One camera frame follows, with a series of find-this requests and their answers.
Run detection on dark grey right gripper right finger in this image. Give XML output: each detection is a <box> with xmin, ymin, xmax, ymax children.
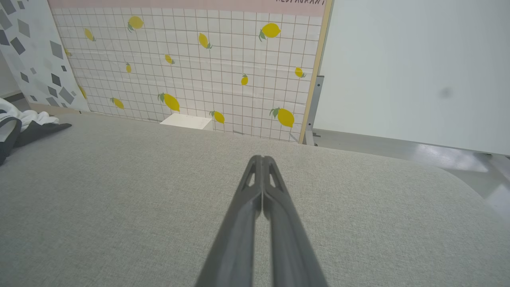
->
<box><xmin>263</xmin><ymin>155</ymin><xmax>329</xmax><ymax>287</ymax></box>

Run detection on lemon print grid panel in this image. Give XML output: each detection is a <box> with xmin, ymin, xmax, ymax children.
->
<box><xmin>47</xmin><ymin>0</ymin><xmax>333</xmax><ymax>144</ymax></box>

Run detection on white fabric laundry bag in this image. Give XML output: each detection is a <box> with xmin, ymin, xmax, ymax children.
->
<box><xmin>0</xmin><ymin>98</ymin><xmax>73</xmax><ymax>166</ymax></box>

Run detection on small white box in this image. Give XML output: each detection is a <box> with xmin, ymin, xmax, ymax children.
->
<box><xmin>159</xmin><ymin>113</ymin><xmax>214</xmax><ymax>131</ymax></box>

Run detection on plain white board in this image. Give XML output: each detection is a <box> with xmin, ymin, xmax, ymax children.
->
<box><xmin>312</xmin><ymin>0</ymin><xmax>510</xmax><ymax>156</ymax></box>

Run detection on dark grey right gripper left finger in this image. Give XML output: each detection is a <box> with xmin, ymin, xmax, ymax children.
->
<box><xmin>194</xmin><ymin>155</ymin><xmax>263</xmax><ymax>287</ymax></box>

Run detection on grey metal frame post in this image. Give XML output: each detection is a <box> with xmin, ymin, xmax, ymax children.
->
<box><xmin>302</xmin><ymin>75</ymin><xmax>324</xmax><ymax>146</ymax></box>

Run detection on grey terrazzo print panel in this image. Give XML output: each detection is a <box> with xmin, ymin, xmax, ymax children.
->
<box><xmin>0</xmin><ymin>0</ymin><xmax>90</xmax><ymax>113</ymax></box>

